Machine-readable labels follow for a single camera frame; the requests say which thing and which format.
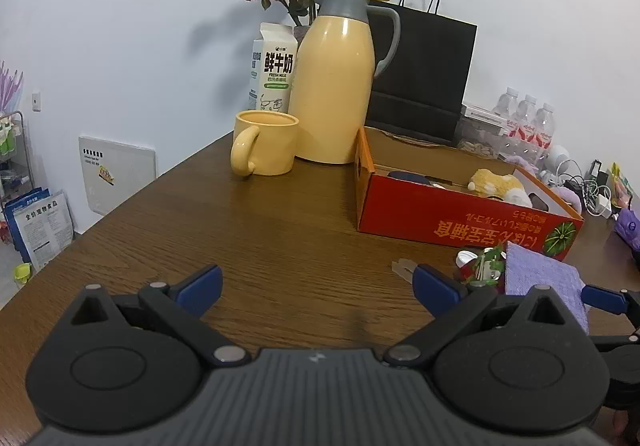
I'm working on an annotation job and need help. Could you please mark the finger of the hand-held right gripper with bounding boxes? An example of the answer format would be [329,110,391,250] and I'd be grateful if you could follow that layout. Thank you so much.
[581,284,640,327]

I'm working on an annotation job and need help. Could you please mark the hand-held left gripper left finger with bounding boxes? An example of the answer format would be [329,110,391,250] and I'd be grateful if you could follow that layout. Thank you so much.
[70,264,250,367]

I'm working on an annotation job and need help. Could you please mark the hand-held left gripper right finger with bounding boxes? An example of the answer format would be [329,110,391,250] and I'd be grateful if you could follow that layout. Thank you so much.
[384,264,566,367]

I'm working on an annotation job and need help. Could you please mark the red and green ornament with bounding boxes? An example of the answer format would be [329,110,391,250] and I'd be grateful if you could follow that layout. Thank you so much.
[454,247,505,294]

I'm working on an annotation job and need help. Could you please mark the purple fabric pouch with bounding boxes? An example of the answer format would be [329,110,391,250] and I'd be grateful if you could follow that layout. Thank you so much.
[502,241,591,334]

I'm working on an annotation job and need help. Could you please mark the red cardboard box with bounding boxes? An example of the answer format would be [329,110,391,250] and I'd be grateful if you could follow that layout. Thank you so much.
[354,126,585,261]

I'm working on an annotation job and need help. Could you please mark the yellow and white plush toy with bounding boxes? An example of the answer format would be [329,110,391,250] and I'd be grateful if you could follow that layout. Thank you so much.
[468,169,533,209]

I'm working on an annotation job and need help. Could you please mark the clear plastic piece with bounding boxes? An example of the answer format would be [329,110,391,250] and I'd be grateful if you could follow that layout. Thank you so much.
[391,258,416,281]

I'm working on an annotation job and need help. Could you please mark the purple packet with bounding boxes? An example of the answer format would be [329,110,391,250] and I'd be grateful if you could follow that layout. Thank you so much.
[615,206,640,269]

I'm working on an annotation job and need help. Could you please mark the colourful snack packet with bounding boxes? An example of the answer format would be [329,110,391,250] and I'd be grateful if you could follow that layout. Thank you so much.
[607,163,633,209]

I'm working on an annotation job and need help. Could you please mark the clear container of seeds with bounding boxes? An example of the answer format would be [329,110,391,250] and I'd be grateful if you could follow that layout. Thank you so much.
[456,118,501,159]

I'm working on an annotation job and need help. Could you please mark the yellow ceramic mug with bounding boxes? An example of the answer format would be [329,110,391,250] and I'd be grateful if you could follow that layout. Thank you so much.
[230,110,300,177]

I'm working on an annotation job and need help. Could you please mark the blue and white printed bags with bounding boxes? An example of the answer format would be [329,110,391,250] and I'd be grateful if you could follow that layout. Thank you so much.
[4,188,75,271]

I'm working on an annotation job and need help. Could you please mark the small flat white box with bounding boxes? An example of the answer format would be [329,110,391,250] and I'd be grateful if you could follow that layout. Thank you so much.
[461,103,507,134]

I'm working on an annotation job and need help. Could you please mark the metal storage rack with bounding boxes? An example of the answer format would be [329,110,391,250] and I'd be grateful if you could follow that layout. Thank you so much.
[0,110,31,207]

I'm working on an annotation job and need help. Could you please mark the white milk carton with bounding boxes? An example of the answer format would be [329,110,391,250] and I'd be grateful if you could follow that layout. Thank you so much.
[248,23,297,113]

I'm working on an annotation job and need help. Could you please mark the black paper bag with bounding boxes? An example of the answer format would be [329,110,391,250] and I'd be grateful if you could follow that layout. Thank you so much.
[365,0,477,147]

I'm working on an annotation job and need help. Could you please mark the yellow thermos jug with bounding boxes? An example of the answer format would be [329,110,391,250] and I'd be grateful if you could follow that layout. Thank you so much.
[288,0,402,165]

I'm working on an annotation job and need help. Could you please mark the white charger with cable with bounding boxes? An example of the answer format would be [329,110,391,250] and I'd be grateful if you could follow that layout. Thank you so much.
[582,181,615,219]

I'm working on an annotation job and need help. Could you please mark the white wall panel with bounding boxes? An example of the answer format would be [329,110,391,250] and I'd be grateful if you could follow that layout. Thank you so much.
[78,136,158,217]

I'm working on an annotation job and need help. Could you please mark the purple wall decoration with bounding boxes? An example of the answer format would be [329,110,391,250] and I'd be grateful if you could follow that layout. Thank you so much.
[0,60,25,114]

